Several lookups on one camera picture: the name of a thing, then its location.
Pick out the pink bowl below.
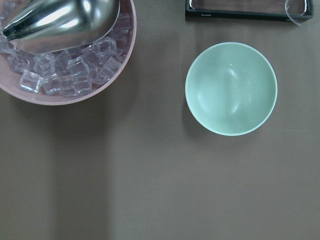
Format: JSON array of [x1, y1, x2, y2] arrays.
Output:
[[0, 0, 137, 106]]

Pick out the steel ice scoop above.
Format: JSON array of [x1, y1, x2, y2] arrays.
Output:
[[2, 0, 120, 55]]

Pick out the wine glass upper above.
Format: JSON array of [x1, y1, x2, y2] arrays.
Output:
[[284, 0, 320, 27]]

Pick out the black glass tray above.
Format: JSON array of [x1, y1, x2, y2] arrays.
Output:
[[185, 0, 314, 23]]

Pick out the mint green bowl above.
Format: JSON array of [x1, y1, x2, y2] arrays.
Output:
[[185, 42, 278, 136]]

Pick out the clear ice cubes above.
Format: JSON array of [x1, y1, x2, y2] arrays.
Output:
[[0, 0, 131, 97]]

